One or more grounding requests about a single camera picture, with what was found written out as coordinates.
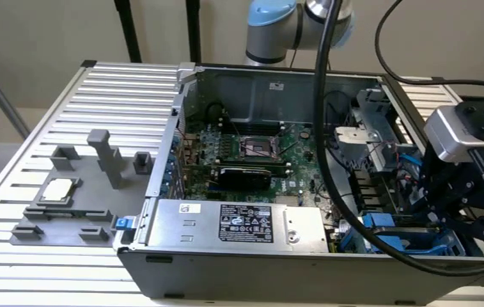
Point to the blue case latch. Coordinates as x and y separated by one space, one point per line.
123 223

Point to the black graphics card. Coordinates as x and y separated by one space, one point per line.
241 179

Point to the coin cell battery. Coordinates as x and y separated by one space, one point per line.
307 134

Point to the black RAM slot bank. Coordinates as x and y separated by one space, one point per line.
252 127
280 162

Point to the silver finned heatsink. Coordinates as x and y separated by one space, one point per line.
287 200

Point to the open black PC case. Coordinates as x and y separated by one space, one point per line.
267 272

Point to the green motherboard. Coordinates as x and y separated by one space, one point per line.
296 160

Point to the black table corner cap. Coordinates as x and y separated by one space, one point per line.
88 63
439 80

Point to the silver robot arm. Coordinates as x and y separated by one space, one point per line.
267 32

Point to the silver power supply unit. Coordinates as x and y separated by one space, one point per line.
181 230

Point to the black stand pole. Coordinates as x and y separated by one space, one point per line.
128 32
192 32

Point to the black plastic card guide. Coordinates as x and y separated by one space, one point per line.
371 192

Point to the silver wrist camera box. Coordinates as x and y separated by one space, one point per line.
451 137

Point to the silver CPU chip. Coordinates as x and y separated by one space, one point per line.
57 190

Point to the metal drive cage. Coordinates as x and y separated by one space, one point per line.
369 137

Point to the blue drive bay cage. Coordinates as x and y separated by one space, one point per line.
459 249

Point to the grey plastic parts rack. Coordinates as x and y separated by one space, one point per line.
92 198

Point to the hard disk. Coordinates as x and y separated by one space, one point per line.
380 224

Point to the CPU socket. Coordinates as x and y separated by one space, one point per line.
256 147

